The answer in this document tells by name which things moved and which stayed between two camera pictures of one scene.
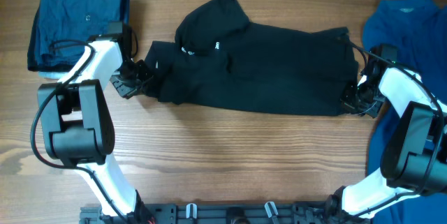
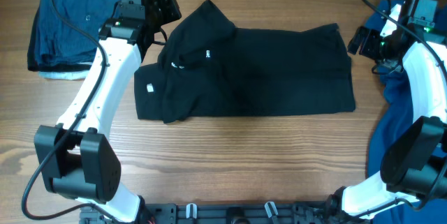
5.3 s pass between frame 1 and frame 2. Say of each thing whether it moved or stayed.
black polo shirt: moved
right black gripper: moved
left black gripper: moved
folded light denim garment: stayed
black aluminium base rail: stayed
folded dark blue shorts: stayed
